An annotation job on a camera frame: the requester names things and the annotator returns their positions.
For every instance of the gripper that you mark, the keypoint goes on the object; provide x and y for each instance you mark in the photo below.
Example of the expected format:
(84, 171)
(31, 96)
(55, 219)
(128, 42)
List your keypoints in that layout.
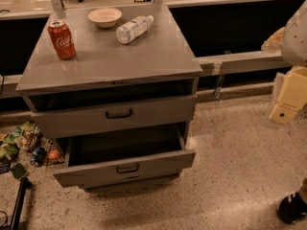
(295, 38)

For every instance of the grey drawer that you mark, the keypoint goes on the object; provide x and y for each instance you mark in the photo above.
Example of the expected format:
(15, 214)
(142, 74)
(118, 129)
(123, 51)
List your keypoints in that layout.
(123, 156)
(115, 116)

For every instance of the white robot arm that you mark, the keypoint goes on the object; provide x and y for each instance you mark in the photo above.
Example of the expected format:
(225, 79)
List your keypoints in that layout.
(291, 40)

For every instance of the grey metal drawer cabinet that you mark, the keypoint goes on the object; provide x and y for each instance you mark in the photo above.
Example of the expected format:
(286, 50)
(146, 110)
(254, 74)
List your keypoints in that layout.
(158, 64)

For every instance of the grey top drawer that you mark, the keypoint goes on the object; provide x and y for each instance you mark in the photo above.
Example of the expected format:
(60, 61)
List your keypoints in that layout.
(115, 116)

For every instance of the clear plastic water bottle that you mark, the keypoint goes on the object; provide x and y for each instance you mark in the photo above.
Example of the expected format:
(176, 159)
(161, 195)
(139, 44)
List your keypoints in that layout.
(133, 29)

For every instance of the white ceramic bowl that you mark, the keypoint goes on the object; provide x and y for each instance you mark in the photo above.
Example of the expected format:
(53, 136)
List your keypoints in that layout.
(105, 17)

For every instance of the red Coca-Cola can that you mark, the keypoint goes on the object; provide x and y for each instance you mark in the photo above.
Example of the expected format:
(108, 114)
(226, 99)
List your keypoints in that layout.
(62, 39)

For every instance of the orange fruit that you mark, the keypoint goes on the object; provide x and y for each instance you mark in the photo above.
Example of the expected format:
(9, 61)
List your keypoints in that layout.
(54, 155)

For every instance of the blue drink can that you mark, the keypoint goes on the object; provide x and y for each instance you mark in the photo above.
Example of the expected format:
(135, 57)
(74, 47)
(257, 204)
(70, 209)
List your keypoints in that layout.
(37, 157)

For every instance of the black stand leg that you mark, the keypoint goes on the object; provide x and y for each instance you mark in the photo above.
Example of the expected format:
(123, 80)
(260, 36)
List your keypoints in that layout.
(16, 215)

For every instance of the green sponge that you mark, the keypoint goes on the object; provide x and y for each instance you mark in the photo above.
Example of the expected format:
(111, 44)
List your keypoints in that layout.
(19, 171)

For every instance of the green snack bag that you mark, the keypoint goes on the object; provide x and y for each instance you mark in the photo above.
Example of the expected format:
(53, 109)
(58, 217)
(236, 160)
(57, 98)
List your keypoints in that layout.
(22, 138)

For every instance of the wire basket of snacks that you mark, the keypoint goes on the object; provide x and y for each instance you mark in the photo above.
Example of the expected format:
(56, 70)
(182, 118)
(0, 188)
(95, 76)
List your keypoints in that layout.
(39, 141)

